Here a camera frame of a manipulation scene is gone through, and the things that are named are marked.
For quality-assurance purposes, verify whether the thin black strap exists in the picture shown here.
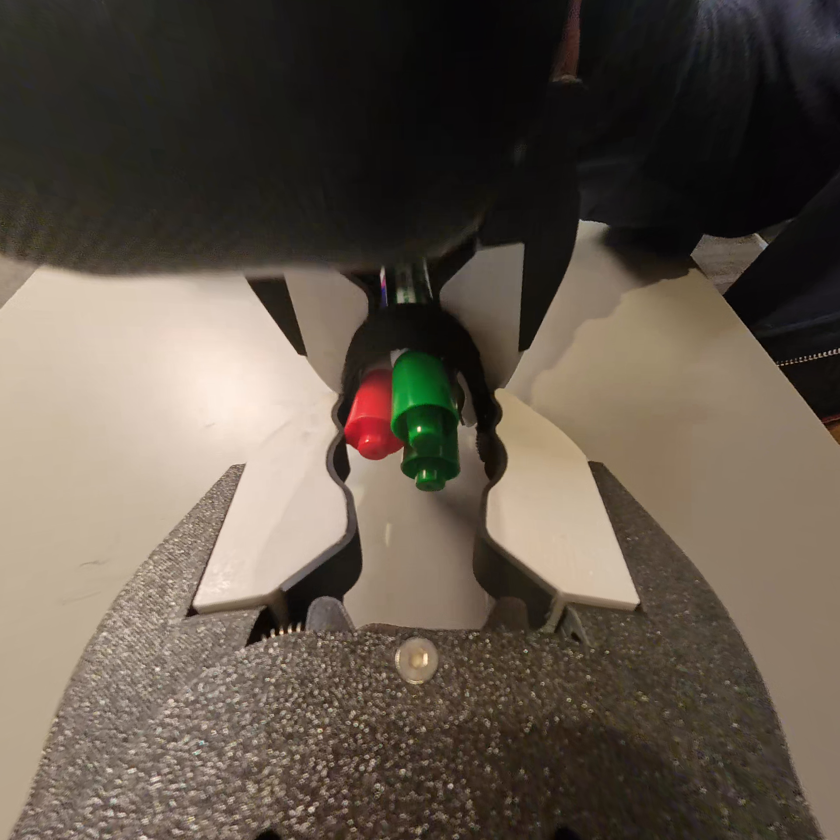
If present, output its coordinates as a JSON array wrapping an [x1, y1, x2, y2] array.
[[339, 305, 508, 473]]

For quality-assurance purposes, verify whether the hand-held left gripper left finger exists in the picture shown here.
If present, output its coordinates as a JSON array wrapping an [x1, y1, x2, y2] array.
[[193, 394, 362, 620]]

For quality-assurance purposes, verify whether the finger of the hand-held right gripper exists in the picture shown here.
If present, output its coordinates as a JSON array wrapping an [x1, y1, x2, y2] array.
[[281, 268, 376, 397], [440, 242, 529, 395]]

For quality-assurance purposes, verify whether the person's right forearm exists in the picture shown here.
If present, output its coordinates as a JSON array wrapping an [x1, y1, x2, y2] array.
[[578, 0, 840, 253]]

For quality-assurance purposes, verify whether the green dry erase marker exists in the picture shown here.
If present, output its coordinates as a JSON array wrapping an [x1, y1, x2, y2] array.
[[390, 350, 464, 493]]

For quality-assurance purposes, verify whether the red dry erase marker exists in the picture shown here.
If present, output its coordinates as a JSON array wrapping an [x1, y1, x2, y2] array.
[[344, 368, 405, 462]]

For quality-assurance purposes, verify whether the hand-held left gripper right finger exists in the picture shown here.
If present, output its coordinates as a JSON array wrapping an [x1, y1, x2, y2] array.
[[473, 389, 641, 644]]

